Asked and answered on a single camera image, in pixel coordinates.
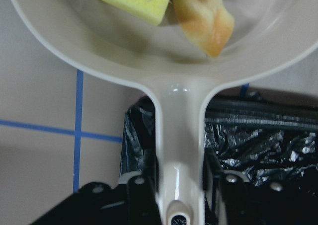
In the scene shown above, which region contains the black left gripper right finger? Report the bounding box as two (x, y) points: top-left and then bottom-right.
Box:
(203, 148), (248, 225)

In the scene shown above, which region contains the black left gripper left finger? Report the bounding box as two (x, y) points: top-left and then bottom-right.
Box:
(126, 161), (161, 225)

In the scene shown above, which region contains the beige dustpan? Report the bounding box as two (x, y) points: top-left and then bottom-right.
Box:
(11, 0), (318, 225)

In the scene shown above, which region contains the toy bread ring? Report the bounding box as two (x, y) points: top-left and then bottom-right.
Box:
(172, 0), (235, 58)

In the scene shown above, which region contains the bin with black bag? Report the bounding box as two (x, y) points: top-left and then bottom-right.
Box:
(120, 85), (318, 225)

